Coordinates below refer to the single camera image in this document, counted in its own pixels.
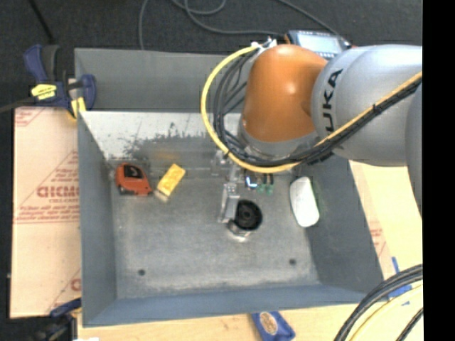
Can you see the orange and black tape measure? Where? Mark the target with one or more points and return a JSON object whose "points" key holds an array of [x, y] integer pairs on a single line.
{"points": [[131, 180]]}

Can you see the brown cardboard board, red print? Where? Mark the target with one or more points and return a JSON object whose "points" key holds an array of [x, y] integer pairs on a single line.
{"points": [[42, 190]]}

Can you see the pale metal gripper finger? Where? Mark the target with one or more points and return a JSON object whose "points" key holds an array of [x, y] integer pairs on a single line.
{"points": [[227, 204]]}

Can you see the black round knob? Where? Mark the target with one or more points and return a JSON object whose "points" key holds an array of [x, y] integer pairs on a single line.
{"points": [[248, 214]]}

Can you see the yellow rectangular block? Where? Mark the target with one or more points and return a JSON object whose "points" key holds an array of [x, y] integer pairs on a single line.
{"points": [[172, 181]]}

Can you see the white oval object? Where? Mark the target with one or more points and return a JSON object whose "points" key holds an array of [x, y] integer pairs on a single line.
{"points": [[304, 201]]}

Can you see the grey metal bin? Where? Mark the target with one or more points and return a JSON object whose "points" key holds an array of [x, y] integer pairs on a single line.
{"points": [[199, 261]]}

